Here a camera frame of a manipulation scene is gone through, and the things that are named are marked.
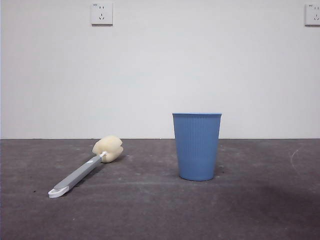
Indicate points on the blue ribbed plastic cup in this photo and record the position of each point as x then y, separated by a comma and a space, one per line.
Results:
197, 147

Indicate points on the grey cup brush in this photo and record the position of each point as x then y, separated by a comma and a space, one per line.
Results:
110, 148

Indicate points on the white wall socket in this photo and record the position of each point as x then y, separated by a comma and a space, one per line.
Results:
101, 13
312, 15

